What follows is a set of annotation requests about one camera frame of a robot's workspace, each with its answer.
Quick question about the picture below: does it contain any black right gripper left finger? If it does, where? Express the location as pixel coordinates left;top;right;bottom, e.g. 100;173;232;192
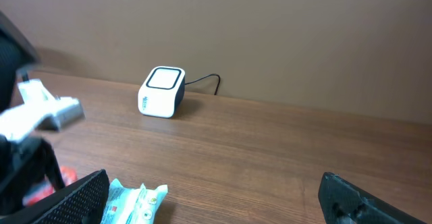
1;169;109;224

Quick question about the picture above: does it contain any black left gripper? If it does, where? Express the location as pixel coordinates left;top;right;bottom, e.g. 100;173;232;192
1;136;65;216

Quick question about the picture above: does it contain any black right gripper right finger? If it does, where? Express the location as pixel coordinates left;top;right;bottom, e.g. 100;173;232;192
318;172;425;224

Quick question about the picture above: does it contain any small orange white box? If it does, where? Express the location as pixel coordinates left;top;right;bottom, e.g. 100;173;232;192
22;166;78;206

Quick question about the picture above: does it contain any mint green wipes packet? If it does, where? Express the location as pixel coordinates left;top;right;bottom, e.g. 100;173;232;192
101;179;168;224

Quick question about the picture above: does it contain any white barcode scanner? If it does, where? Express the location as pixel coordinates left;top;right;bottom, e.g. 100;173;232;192
138;66;186;118

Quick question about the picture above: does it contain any black scanner cable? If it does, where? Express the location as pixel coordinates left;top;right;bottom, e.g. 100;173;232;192
184;73;222;96

